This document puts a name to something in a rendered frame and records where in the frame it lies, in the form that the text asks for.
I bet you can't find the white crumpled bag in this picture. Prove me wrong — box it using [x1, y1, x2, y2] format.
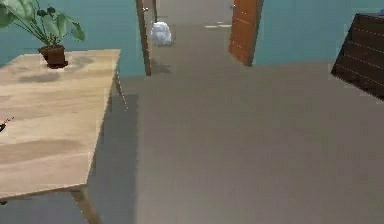
[150, 21, 174, 47]

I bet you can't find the brown wooden room door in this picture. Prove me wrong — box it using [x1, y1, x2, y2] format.
[135, 0, 158, 77]

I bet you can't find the orange wooden room door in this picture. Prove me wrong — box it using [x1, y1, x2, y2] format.
[228, 0, 265, 68]

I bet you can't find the green house plant brown pot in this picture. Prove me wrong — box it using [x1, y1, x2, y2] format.
[0, 0, 86, 70]

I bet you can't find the light wooden table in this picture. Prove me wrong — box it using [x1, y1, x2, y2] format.
[0, 48, 129, 224]

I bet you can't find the dark brown wooden cupboard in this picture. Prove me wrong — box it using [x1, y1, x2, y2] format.
[330, 12, 384, 101]

